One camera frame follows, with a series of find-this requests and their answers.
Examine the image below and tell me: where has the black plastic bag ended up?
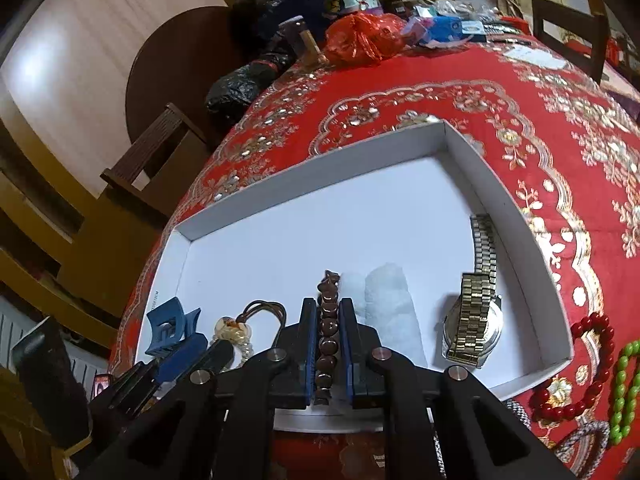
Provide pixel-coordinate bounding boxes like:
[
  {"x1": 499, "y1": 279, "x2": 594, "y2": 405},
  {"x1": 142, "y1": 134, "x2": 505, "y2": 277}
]
[{"x1": 204, "y1": 0, "x2": 331, "y2": 123}]

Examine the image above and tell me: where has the red bead bracelet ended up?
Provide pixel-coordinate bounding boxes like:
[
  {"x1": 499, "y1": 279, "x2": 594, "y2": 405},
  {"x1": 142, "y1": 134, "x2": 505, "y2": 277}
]
[{"x1": 530, "y1": 311, "x2": 617, "y2": 428}]

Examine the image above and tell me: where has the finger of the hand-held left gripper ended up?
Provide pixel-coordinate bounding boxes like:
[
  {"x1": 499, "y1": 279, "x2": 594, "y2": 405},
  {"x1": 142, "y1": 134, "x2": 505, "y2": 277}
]
[
  {"x1": 145, "y1": 335, "x2": 211, "y2": 397},
  {"x1": 200, "y1": 340, "x2": 236, "y2": 377}
]

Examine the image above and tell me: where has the dark wooden chair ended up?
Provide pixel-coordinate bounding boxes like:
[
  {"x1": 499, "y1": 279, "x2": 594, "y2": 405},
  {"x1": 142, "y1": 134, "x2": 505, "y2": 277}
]
[
  {"x1": 531, "y1": 0, "x2": 612, "y2": 86},
  {"x1": 100, "y1": 102, "x2": 211, "y2": 221}
]

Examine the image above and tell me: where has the blue printed bag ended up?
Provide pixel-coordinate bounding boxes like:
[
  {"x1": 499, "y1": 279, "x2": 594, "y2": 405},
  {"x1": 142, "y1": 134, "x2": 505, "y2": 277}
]
[{"x1": 295, "y1": 0, "x2": 347, "y2": 19}]

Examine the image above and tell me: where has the pale knitted scrunchie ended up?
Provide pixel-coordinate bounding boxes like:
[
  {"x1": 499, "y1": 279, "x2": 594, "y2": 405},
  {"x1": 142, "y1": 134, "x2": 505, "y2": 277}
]
[{"x1": 340, "y1": 260, "x2": 431, "y2": 368}]

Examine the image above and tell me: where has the black white patterned hair tie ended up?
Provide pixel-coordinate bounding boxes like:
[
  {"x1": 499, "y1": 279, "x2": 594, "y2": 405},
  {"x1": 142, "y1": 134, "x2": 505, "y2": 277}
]
[{"x1": 505, "y1": 400, "x2": 613, "y2": 480}]

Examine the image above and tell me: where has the blue hair claw clip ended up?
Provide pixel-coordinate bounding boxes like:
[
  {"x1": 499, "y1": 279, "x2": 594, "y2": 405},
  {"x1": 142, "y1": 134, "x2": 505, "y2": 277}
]
[{"x1": 146, "y1": 296, "x2": 202, "y2": 361}]

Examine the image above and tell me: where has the green bead bracelet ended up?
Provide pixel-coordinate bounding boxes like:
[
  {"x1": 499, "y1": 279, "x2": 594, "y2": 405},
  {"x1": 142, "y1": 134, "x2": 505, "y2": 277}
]
[{"x1": 607, "y1": 340, "x2": 640, "y2": 446}]

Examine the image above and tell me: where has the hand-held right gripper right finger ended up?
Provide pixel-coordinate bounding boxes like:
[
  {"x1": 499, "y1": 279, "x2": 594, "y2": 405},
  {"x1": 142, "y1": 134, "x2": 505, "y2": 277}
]
[{"x1": 337, "y1": 297, "x2": 576, "y2": 480}]

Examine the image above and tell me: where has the pearl hair tie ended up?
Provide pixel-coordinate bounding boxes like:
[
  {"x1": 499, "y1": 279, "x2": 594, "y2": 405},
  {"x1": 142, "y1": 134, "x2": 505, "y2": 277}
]
[{"x1": 227, "y1": 340, "x2": 257, "y2": 369}]

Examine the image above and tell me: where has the blue plastic bag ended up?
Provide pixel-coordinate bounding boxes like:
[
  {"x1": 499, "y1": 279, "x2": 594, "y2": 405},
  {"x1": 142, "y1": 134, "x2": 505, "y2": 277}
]
[{"x1": 407, "y1": 15, "x2": 466, "y2": 47}]

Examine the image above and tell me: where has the red floral tablecloth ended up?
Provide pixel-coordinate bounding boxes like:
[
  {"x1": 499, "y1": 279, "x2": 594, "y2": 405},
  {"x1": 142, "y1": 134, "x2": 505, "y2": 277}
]
[{"x1": 107, "y1": 35, "x2": 640, "y2": 480}]

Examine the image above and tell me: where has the brown hair tie amber ornament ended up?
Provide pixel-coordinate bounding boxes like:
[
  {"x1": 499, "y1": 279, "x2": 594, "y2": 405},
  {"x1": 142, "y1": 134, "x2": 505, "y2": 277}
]
[{"x1": 215, "y1": 300, "x2": 288, "y2": 348}]

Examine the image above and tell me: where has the brown bead bracelet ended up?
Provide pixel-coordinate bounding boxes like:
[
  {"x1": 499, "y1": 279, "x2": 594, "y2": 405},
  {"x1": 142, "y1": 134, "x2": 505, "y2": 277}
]
[{"x1": 312, "y1": 269, "x2": 343, "y2": 408}]

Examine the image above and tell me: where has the red plastic bag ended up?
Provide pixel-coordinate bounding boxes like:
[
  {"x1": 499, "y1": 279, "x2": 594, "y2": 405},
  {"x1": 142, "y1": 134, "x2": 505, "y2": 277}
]
[{"x1": 325, "y1": 12, "x2": 408, "y2": 66}]

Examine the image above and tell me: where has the white cardboard box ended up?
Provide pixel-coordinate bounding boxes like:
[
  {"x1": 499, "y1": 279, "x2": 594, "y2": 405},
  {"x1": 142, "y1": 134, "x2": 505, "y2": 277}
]
[{"x1": 134, "y1": 119, "x2": 575, "y2": 433}]

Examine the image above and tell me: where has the white paper sheet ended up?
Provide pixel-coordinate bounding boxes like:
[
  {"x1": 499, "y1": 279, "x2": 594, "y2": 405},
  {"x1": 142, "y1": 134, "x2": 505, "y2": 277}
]
[{"x1": 505, "y1": 42, "x2": 568, "y2": 72}]

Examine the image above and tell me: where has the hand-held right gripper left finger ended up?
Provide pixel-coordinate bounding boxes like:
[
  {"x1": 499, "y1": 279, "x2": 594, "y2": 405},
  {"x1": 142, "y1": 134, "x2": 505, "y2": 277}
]
[{"x1": 65, "y1": 297, "x2": 321, "y2": 480}]

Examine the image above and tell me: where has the gold metal wristwatch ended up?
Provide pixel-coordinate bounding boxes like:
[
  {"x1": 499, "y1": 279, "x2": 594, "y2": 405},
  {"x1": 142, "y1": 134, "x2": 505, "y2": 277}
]
[{"x1": 440, "y1": 212, "x2": 503, "y2": 368}]

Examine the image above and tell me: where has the round wooden tabletop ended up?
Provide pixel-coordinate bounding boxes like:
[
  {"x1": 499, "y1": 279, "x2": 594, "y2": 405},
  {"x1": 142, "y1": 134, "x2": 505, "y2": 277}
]
[{"x1": 125, "y1": 6, "x2": 236, "y2": 161}]

